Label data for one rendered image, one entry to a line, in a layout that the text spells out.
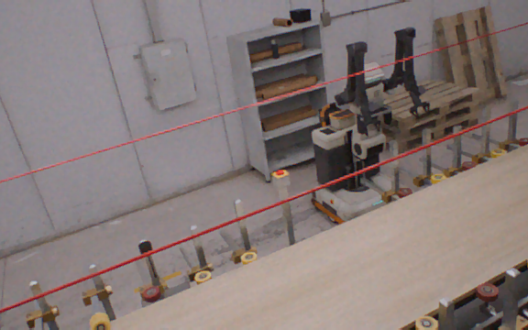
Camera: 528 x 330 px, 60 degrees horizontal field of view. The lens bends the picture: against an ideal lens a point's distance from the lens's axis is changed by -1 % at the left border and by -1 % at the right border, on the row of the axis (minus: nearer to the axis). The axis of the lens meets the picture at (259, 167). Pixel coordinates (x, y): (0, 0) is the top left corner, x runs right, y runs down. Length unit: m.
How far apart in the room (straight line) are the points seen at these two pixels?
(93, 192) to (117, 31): 1.63
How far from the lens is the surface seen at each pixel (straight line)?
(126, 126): 4.82
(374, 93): 3.68
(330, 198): 4.04
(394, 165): 2.82
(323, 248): 2.34
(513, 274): 1.90
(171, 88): 4.59
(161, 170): 5.03
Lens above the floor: 2.27
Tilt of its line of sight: 25 degrees down
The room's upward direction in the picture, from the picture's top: 10 degrees counter-clockwise
